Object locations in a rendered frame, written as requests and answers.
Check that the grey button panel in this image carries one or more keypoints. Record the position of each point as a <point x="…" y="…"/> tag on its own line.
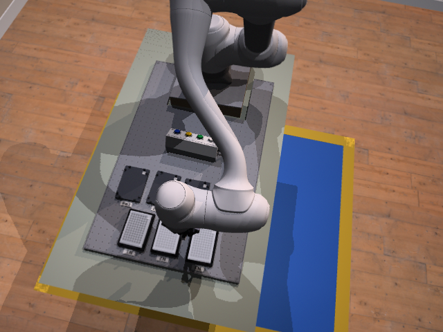
<point x="191" y="144"/>

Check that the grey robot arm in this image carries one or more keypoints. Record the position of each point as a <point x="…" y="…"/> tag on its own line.
<point x="205" y="46"/>

